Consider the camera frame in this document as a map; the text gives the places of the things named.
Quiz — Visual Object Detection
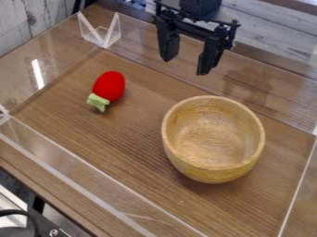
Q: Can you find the red plush strawberry toy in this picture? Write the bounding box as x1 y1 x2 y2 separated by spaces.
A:
88 70 126 112

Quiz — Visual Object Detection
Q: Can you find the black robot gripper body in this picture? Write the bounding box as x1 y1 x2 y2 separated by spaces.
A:
154 0 241 50

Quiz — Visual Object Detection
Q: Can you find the wooden bowl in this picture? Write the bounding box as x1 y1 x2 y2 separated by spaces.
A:
161 95 265 183

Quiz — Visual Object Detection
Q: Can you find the clear acrylic tray enclosure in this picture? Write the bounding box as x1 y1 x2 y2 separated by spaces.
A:
0 17 317 237

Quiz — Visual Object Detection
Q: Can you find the black metal table leg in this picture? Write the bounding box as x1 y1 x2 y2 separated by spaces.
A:
33 196 45 214

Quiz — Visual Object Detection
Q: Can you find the black cable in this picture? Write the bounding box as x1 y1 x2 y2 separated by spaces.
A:
0 208 42 232

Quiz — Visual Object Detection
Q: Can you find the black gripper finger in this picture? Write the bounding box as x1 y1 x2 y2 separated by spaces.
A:
157 17 180 62
197 36 225 75

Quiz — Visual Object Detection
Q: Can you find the clear acrylic corner bracket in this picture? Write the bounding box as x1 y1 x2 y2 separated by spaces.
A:
77 12 122 49

